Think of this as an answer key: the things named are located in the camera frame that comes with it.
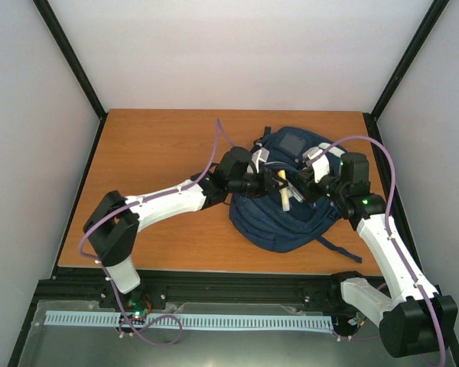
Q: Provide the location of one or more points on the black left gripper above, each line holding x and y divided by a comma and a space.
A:
268, 183

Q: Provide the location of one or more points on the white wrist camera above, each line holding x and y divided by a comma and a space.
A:
259, 159
316, 159

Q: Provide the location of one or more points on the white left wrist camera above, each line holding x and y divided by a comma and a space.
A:
259, 159

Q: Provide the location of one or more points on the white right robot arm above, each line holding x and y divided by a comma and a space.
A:
413, 318

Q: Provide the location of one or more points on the navy blue backpack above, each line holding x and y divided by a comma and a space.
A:
263, 221

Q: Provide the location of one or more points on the yellow highlighter marker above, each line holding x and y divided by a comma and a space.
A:
284, 192

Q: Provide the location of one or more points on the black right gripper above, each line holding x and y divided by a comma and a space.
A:
307, 178

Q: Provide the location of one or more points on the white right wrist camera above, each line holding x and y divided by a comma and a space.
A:
316, 159

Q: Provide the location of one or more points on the light blue cable duct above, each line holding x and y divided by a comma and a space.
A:
193, 322

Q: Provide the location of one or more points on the teal cap white marker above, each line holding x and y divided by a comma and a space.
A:
297, 195

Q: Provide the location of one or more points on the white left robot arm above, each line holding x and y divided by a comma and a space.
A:
113, 226

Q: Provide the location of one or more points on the black aluminium frame rail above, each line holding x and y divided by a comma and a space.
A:
315, 293

